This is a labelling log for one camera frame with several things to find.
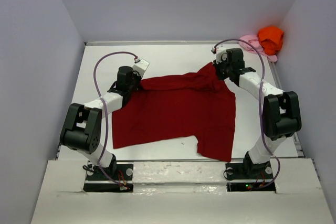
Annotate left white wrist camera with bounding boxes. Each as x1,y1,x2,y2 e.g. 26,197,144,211
132,59,150,76

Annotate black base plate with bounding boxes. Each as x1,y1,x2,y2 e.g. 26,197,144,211
223,162,276,192
82,162,133,193

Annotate dark red t shirt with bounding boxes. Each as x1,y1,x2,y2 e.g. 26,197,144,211
112,63,236,162

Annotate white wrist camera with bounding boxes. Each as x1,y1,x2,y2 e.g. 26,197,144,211
212,46,227,64
132,59,150,76

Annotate pink t shirt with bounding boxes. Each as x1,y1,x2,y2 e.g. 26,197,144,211
238,34,278,62

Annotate orange t shirt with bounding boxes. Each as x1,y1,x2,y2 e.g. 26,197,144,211
257,26,284,56

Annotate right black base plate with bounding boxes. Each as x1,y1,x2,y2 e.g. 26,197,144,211
223,162,276,192

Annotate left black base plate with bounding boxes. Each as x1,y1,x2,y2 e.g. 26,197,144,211
82,162,133,193

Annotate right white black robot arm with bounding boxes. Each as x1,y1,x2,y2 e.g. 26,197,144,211
212,46,302,180

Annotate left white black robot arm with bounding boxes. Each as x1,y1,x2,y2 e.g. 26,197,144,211
60,63,148,179

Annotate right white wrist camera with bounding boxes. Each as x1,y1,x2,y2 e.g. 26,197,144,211
212,46,227,64

